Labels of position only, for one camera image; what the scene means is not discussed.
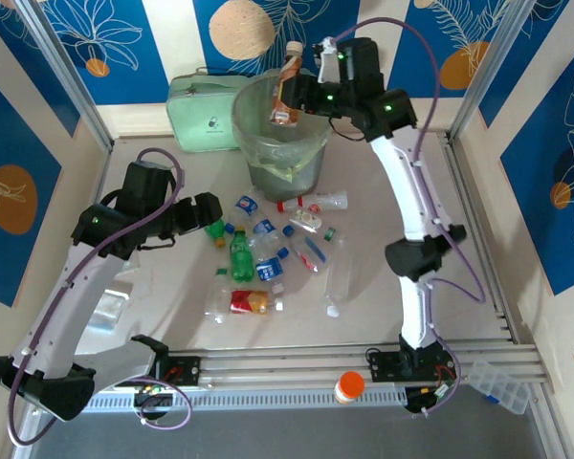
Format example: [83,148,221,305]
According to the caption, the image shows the aluminium side rail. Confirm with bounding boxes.
[55,141,115,269]
[439,132,541,358]

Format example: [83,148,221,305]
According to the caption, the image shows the yellow-green plastic bin liner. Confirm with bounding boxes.
[232,69,331,184]

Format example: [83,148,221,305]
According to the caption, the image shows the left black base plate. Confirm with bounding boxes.
[165,356,202,386]

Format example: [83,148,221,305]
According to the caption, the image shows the flat clear plastic packet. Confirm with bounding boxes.
[88,285,131,331]

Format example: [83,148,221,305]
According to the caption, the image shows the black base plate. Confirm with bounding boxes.
[366,351,455,383]
[165,356,202,386]

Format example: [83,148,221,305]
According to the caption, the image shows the green bottle yellow cap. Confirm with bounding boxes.
[204,220,227,250]

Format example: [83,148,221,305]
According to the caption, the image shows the orange brown label bottle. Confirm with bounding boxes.
[267,40,305,126]

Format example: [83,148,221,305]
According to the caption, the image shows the jar with orange lid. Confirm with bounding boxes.
[333,371,366,405]

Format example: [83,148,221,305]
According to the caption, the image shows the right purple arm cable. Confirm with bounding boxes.
[334,16,487,418]

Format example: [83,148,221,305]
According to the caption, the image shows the grey metal sheet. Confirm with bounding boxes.
[28,405,556,459]

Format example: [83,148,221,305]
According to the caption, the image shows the grey waste bin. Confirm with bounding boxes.
[232,69,331,201]

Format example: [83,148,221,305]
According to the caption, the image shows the tall clear bottle white cap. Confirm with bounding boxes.
[323,238,353,319]

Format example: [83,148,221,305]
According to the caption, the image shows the red yellow label bottle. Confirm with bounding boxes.
[229,289,284,317]

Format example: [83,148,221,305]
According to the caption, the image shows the aluminium frame post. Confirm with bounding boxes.
[13,0,116,152]
[447,0,541,142]

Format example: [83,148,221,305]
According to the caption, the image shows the long aluminium base rail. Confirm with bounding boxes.
[76,337,544,386]

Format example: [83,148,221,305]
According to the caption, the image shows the small circuit board with wires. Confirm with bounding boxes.
[132,381,174,408]
[404,380,463,418]

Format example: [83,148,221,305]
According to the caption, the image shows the clear bottle blue label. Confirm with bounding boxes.
[254,255,287,294]
[248,212,291,259]

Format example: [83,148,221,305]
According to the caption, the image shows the clear bottle red cap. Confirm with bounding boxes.
[276,189,349,214]

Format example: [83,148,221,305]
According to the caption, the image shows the clear bottle red blue stripes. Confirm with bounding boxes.
[281,224,329,274]

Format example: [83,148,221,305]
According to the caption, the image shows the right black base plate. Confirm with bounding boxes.
[366,351,455,383]

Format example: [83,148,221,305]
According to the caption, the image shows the grey slotted cable duct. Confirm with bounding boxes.
[83,385,408,413]

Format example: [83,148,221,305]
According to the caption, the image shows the mint green zip bag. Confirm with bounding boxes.
[166,66,250,153]

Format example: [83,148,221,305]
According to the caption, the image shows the green soda bottle green cap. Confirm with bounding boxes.
[229,229,258,283]

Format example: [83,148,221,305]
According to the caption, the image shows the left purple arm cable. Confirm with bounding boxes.
[7,147,193,448]

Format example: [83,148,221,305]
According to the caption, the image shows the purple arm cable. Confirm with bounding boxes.
[7,147,193,448]
[334,16,487,418]

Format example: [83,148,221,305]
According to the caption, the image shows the clear plastic organiser box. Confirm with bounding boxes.
[466,361,530,416]

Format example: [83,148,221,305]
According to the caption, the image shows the clear bottle round blue logo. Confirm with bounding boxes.
[224,193,264,235]

